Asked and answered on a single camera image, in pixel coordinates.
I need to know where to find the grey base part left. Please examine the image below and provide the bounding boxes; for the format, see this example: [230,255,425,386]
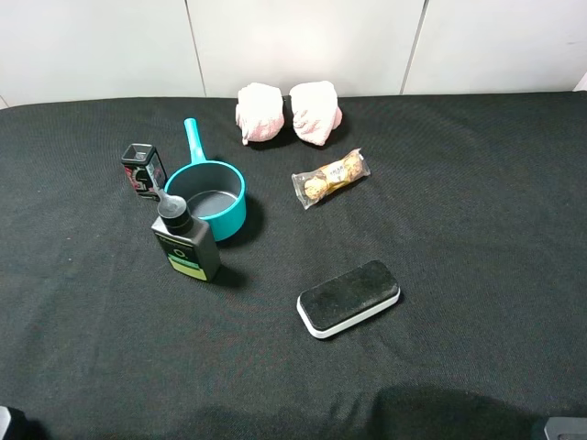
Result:
[0,406,12,440]

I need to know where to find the grey base part right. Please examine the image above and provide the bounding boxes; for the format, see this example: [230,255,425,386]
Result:
[543,417,587,440]

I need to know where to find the gold wrapped chocolate pack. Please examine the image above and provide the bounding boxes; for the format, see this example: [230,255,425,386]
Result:
[292,148,371,210]

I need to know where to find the black bottle green label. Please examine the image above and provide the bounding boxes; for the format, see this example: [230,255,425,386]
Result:
[151,190,221,281]

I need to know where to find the small black tin box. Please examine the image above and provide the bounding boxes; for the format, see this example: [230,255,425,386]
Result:
[121,143,167,202]

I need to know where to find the teal saucepan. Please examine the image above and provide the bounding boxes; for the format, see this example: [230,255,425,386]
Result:
[165,118,247,242]

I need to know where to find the grey base part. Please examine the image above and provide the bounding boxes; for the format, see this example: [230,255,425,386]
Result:
[0,406,12,440]
[543,417,587,440]

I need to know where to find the black white board eraser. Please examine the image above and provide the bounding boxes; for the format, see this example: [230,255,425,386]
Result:
[296,260,401,339]

